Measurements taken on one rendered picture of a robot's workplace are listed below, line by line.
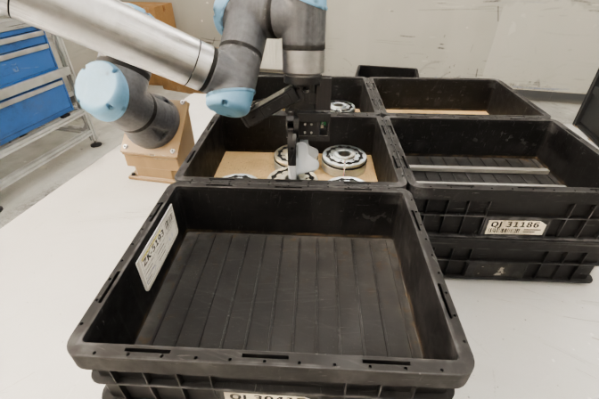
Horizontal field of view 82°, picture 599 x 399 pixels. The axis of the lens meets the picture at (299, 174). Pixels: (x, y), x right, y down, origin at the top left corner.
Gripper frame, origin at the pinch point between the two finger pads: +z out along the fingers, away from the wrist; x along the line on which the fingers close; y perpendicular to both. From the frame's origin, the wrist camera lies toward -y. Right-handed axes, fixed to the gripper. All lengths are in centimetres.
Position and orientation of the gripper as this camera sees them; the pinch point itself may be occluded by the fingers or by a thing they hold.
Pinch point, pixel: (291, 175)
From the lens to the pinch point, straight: 70.0
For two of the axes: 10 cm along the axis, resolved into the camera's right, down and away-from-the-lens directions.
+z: -0.1, 9.1, 4.1
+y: 10.0, 0.2, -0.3
